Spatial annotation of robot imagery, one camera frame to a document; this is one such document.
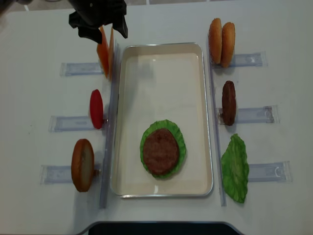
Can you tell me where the orange cheese slice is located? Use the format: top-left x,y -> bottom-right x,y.
96,27 -> 109,79
108,28 -> 114,81

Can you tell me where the red tomato slice in rack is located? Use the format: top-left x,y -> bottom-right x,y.
89,89 -> 104,129

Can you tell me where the clear lettuce rack track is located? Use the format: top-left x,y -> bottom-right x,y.
248,161 -> 293,183

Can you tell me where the green lettuce leaf in rack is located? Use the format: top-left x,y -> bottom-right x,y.
221,134 -> 249,204

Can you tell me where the green lettuce leaf on stack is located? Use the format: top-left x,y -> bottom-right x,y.
139,119 -> 187,179

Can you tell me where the clear tomato rack track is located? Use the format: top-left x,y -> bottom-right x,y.
48,116 -> 96,133

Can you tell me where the orange cheese slice in rack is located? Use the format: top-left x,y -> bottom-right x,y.
96,27 -> 109,79

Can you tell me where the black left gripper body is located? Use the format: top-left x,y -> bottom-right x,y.
69,0 -> 127,28

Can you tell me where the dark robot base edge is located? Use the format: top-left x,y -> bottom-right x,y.
79,221 -> 242,235

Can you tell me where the brown meat patty on stack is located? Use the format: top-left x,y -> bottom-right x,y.
143,128 -> 179,176

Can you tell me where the brown bun slice in rack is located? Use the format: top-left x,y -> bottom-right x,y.
71,139 -> 94,192

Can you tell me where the clear right long rail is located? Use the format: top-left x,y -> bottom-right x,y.
206,35 -> 227,207

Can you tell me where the clear bun slice rack track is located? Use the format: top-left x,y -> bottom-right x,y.
40,164 -> 102,185

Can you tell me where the clear bun top rack track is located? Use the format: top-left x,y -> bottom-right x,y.
211,50 -> 268,70

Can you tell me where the white rectangular metal tray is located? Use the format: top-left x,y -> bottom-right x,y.
111,43 -> 213,198

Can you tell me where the clear cheese rack track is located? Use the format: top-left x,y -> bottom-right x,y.
60,63 -> 104,76

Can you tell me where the clear patty rack track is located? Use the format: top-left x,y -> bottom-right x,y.
234,105 -> 280,124

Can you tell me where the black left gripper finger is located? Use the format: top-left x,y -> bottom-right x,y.
112,15 -> 128,38
78,26 -> 102,44

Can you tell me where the golden bun top far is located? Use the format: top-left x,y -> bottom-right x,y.
208,18 -> 222,64

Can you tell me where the brown meat patty in rack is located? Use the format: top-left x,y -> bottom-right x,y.
222,81 -> 237,126

